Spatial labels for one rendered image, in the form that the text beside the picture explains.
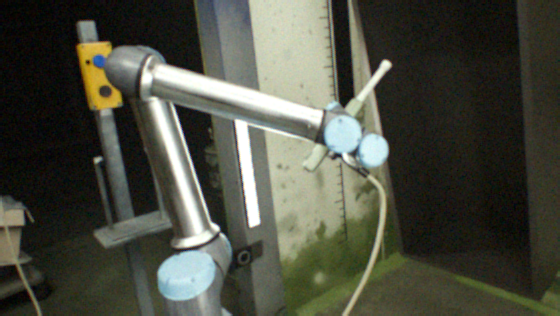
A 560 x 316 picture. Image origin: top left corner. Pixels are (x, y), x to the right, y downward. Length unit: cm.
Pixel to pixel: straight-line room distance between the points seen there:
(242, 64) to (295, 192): 71
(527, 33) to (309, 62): 112
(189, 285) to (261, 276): 110
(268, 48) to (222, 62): 26
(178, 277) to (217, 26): 114
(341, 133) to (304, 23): 124
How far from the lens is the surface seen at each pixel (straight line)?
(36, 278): 334
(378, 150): 118
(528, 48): 140
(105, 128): 192
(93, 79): 185
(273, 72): 204
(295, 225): 223
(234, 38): 194
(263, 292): 224
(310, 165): 147
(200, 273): 113
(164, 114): 121
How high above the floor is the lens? 141
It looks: 14 degrees down
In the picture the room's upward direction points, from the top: 6 degrees counter-clockwise
